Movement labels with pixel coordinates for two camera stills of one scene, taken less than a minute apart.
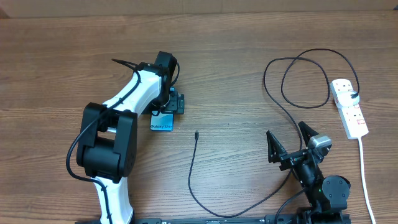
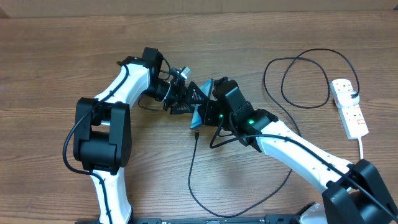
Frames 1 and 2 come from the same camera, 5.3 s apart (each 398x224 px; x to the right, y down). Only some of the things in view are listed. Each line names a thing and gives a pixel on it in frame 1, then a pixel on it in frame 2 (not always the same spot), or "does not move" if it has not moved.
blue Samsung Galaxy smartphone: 161,121 → 197,115
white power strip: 352,117 does not move
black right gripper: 276,152 → 208,113
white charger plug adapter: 344,99 does not move
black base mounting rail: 270,219 does not move
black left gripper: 175,103 → 178,98
